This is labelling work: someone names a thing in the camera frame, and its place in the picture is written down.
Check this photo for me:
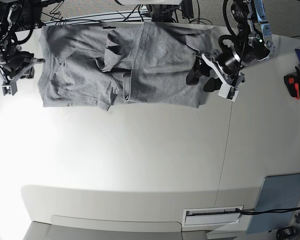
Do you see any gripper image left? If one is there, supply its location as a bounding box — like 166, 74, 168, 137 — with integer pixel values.
0, 51, 46, 85

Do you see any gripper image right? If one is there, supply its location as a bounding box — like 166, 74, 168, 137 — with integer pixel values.
186, 50, 244, 93

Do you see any grey T-shirt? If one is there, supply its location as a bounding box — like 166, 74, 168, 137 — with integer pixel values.
38, 22, 216, 111

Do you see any robot base stand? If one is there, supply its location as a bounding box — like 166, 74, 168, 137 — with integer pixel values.
114, 0, 213, 24

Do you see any black orange clamp tool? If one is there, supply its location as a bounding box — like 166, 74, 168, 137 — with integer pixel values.
283, 66, 300, 100

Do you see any grey-blue laptop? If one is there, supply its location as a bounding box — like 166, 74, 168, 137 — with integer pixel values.
246, 173, 300, 234

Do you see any black device bottom right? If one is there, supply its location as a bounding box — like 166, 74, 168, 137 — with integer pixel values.
276, 226, 300, 240

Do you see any white camera box image left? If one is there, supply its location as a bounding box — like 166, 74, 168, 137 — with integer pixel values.
1, 82, 18, 96

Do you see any white camera box image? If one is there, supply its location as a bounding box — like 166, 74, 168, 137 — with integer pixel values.
218, 83, 239, 102
1, 82, 18, 96

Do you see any white camera box image right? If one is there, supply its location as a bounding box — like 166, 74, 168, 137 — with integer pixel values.
218, 83, 239, 102

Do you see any white table cable grommet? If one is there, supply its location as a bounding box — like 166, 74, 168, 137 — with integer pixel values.
182, 205, 244, 227

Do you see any black power cable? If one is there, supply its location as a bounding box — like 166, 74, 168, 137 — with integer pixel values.
236, 205, 300, 216

